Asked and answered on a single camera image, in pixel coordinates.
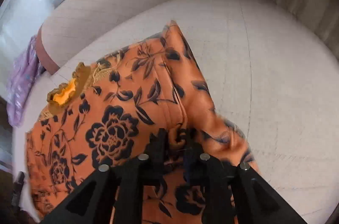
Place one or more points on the orange black floral blouse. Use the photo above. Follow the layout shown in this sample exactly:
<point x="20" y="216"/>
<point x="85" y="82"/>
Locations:
<point x="111" y="110"/>

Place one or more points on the pink quilted bolster cushion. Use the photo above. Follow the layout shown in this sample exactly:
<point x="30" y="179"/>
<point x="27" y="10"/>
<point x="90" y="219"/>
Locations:
<point x="75" y="24"/>

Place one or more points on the purple floral cloth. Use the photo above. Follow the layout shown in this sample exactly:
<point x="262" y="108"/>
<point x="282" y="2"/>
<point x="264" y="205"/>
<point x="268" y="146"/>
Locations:
<point x="26" y="69"/>

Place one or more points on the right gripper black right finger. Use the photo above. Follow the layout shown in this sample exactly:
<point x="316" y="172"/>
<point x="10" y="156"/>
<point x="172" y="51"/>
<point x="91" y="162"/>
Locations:
<point x="234" y="194"/>

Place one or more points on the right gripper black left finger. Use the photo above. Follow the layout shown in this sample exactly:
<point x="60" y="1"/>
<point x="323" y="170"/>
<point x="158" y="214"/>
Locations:
<point x="115" y="194"/>

